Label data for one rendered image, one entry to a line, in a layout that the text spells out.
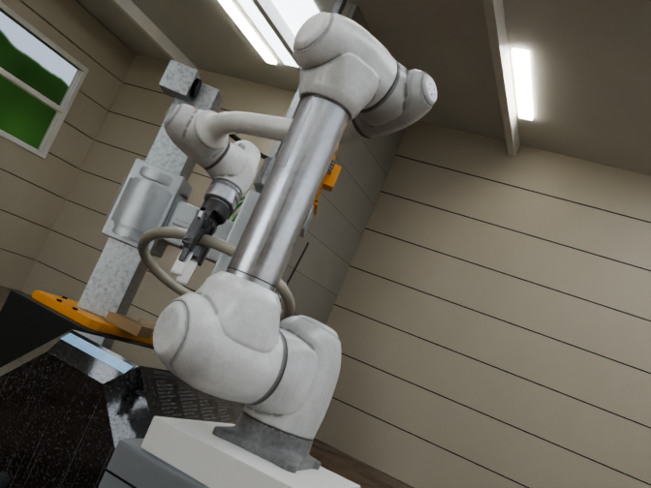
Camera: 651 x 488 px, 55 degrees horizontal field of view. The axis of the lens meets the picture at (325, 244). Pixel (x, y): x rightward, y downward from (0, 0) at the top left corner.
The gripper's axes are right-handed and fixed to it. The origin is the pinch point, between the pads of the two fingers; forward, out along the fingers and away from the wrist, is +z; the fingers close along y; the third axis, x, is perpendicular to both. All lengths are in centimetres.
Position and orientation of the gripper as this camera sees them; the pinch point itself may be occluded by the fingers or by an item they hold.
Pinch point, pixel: (183, 267)
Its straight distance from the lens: 160.5
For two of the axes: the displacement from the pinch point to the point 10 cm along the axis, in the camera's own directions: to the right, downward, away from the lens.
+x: -9.4, -2.6, 2.3
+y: 0.6, 5.3, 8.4
